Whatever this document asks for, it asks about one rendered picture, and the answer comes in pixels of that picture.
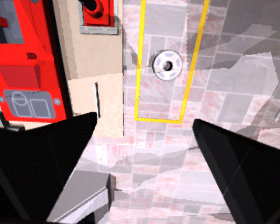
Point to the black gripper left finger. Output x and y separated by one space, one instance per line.
35 164

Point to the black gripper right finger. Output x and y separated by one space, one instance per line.
246 171

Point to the grey wheel with black tyre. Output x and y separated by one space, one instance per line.
176 65

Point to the yellow rectangular outline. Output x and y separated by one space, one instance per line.
140 48

